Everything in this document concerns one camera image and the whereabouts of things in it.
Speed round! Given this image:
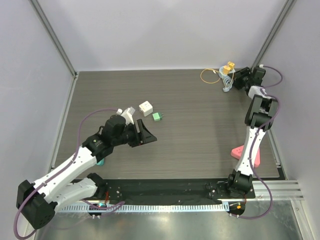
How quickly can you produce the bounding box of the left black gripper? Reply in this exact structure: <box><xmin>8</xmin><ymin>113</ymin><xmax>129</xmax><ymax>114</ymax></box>
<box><xmin>112</xmin><ymin>119</ymin><xmax>157</xmax><ymax>148</ymax></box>

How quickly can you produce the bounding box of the green cube plug adapter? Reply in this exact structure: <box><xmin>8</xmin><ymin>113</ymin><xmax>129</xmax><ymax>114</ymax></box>
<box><xmin>152</xmin><ymin>112</ymin><xmax>163</xmax><ymax>122</ymax></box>

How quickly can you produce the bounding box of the white cube plug adapter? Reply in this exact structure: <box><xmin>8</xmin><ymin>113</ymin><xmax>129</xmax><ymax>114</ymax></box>
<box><xmin>138</xmin><ymin>101</ymin><xmax>153</xmax><ymax>117</ymax></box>

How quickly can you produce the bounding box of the teal triangular power socket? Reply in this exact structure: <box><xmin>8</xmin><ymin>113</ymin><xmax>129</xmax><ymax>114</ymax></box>
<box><xmin>96</xmin><ymin>158</ymin><xmax>105</xmax><ymax>166</ymax></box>

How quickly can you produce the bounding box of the pink triangular power socket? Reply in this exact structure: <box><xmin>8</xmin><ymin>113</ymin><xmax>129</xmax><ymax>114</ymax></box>
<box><xmin>230</xmin><ymin>145</ymin><xmax>261</xmax><ymax>168</ymax></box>

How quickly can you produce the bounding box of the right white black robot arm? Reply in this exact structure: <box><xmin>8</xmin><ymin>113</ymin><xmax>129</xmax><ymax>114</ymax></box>
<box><xmin>225</xmin><ymin>64</ymin><xmax>280</xmax><ymax>198</ymax></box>

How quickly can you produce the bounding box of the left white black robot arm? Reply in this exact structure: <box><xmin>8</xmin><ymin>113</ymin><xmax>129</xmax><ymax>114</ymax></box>
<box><xmin>15</xmin><ymin>113</ymin><xmax>157</xmax><ymax>230</ymax></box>

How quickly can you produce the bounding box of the yellow connector block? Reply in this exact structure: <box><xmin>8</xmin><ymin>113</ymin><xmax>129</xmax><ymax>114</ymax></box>
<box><xmin>222</xmin><ymin>61</ymin><xmax>235</xmax><ymax>75</ymax></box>

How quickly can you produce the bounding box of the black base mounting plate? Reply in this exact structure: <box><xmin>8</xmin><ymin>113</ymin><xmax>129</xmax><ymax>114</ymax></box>
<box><xmin>103</xmin><ymin>178</ymin><xmax>256</xmax><ymax>200</ymax></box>

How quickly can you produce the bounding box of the light blue cable holder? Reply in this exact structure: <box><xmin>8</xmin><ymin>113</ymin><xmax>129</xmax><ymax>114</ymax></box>
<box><xmin>218</xmin><ymin>65</ymin><xmax>236</xmax><ymax>93</ymax></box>

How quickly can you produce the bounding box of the yellow thin cable loop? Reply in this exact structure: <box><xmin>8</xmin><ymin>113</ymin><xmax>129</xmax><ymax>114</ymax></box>
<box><xmin>199</xmin><ymin>68</ymin><xmax>222</xmax><ymax>84</ymax></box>

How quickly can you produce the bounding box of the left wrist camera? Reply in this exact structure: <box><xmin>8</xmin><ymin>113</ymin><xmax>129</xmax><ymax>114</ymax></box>
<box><xmin>116</xmin><ymin>106</ymin><xmax>136</xmax><ymax>125</ymax></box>

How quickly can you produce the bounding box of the slotted cable duct strip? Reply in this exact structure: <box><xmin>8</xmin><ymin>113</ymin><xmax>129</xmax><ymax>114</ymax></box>
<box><xmin>59</xmin><ymin>202</ymin><xmax>230</xmax><ymax>214</ymax></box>

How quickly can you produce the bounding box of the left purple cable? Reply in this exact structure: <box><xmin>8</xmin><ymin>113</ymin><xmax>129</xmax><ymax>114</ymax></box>
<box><xmin>13</xmin><ymin>108</ymin><xmax>126</xmax><ymax>240</ymax></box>

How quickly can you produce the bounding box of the purple cable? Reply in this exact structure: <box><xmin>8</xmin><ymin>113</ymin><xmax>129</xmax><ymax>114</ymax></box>
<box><xmin>229</xmin><ymin>65</ymin><xmax>284</xmax><ymax>220</ymax></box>
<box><xmin>13</xmin><ymin>108</ymin><xmax>126</xmax><ymax>240</ymax></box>

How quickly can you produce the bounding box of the aluminium frame rail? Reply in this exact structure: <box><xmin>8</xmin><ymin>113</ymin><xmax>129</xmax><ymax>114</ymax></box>
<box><xmin>249</xmin><ymin>181</ymin><xmax>305</xmax><ymax>201</ymax></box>

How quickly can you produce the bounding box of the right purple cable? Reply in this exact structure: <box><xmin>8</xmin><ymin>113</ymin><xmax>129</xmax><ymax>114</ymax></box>
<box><xmin>229</xmin><ymin>65</ymin><xmax>284</xmax><ymax>220</ymax></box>

